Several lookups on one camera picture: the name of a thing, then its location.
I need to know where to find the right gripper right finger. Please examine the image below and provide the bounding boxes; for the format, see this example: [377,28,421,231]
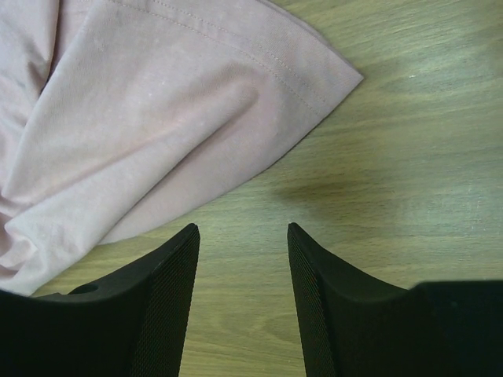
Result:
[287,223,502,376]

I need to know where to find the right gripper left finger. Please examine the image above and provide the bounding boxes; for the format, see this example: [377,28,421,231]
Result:
[1,224,200,376]

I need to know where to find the pink printed t shirt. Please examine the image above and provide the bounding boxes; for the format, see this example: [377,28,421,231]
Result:
[1,1,362,295]

